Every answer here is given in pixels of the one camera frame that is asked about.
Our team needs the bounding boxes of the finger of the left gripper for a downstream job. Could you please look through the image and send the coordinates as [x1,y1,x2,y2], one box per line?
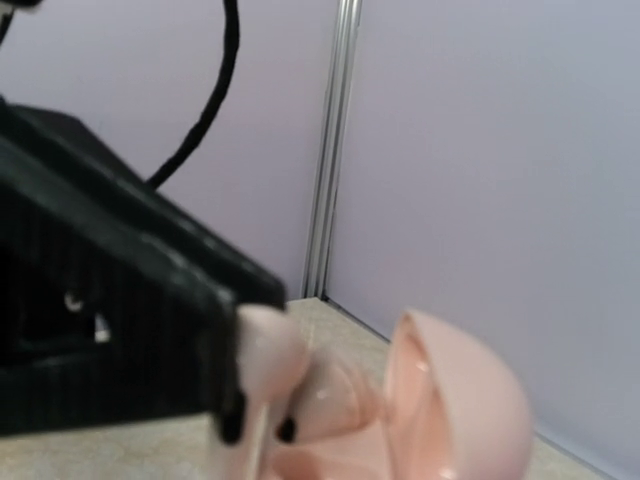
[1,103,286,443]

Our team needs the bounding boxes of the white earbud front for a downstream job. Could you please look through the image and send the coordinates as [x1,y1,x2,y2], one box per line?
[208,305,310,479]

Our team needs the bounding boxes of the pink round case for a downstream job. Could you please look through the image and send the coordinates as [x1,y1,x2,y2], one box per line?
[261,310,533,480]

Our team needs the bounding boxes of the right aluminium post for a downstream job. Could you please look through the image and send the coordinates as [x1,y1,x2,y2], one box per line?
[301,0,363,298]

